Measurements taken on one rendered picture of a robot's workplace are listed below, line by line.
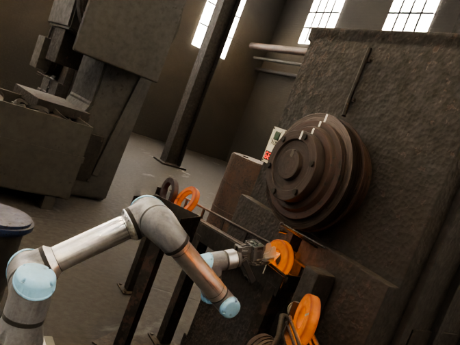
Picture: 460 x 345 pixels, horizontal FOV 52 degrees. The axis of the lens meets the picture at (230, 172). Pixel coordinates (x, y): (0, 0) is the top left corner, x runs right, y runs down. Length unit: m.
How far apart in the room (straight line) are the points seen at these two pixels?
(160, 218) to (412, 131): 0.94
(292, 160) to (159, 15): 2.74
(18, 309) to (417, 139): 1.39
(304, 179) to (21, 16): 10.12
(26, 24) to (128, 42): 7.41
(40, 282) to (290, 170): 0.95
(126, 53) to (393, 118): 2.78
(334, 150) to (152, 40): 2.79
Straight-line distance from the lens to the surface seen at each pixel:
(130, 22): 4.21
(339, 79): 2.16
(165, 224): 1.52
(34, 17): 11.53
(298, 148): 1.86
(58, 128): 3.91
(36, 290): 1.46
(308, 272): 1.79
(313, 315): 1.48
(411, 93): 1.90
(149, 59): 4.32
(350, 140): 1.79
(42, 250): 1.61
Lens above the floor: 1.20
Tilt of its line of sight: 6 degrees down
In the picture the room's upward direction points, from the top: 21 degrees clockwise
